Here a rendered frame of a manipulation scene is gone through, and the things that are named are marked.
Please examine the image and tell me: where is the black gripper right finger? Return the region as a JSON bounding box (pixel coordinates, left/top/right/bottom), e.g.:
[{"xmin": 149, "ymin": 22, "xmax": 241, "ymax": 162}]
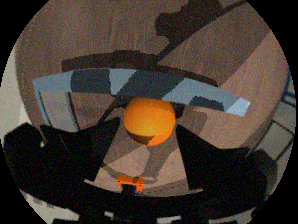
[{"xmin": 174, "ymin": 124, "xmax": 250, "ymax": 190}]

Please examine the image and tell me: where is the orange ball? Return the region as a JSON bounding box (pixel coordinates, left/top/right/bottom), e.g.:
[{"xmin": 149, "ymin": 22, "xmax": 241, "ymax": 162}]
[
  {"xmin": 125, "ymin": 127, "xmax": 174, "ymax": 145},
  {"xmin": 124, "ymin": 97, "xmax": 176, "ymax": 136}
]

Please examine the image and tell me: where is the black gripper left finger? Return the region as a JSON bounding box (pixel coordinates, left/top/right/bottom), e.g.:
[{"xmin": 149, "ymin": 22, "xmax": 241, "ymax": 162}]
[{"xmin": 40, "ymin": 117, "xmax": 121, "ymax": 181}]

